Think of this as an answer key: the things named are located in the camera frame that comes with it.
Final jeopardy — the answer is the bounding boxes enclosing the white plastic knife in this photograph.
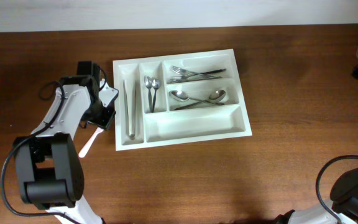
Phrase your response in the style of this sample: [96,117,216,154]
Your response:
[78,127,104,158]

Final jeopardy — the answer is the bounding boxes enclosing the metal kitchen tongs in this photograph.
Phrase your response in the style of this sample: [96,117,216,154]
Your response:
[124,80,136,139]

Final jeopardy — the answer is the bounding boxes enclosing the small silver teaspoon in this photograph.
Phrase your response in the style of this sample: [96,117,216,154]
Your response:
[144,76,152,111]
[152,78,160,112]

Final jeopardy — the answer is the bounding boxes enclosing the large silver spoon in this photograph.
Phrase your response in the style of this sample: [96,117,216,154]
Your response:
[169,90,226,105]
[170,90,226,110]

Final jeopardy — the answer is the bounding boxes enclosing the silver fork dark handle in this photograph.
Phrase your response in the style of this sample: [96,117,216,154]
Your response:
[169,65,226,77]

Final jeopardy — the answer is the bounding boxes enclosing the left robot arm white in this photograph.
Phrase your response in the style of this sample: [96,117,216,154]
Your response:
[9,61,118,223]

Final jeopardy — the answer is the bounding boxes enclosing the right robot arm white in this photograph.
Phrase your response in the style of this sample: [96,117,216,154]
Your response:
[273,155,358,223]

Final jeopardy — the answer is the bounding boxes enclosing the white cutlery tray organizer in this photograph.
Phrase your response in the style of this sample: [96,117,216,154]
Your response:
[112,49,252,151]

